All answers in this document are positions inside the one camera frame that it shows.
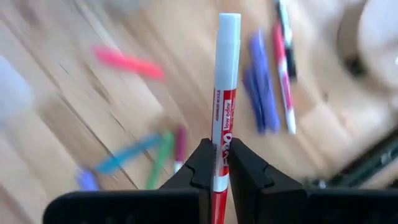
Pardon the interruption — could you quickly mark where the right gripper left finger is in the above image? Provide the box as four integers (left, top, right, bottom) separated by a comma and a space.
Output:
42, 138, 216, 224

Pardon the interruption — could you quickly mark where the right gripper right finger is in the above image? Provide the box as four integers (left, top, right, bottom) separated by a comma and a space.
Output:
228, 138, 398, 224

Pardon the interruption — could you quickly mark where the green highlighter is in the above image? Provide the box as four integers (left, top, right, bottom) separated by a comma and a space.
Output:
145, 130, 175, 190

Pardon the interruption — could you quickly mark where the teal highlighter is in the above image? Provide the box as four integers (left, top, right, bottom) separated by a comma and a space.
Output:
95, 133, 164, 175

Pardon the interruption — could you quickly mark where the red marker with white cap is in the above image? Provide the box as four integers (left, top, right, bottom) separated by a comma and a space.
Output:
210, 12, 242, 224

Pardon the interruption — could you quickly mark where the purple highlighter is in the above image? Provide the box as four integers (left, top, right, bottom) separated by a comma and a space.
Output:
75, 166, 100, 191

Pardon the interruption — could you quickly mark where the pink highlighter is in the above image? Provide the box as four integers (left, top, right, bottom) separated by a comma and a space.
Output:
92, 45, 165, 81

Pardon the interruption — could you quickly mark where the thin magenta marker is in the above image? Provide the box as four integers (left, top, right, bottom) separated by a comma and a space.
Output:
172, 124, 188, 174

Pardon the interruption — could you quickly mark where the red and white marker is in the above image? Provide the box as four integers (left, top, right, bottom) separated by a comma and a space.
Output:
272, 21, 297, 135

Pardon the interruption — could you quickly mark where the black and white marker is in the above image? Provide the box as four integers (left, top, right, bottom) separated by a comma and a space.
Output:
275, 0, 298, 80

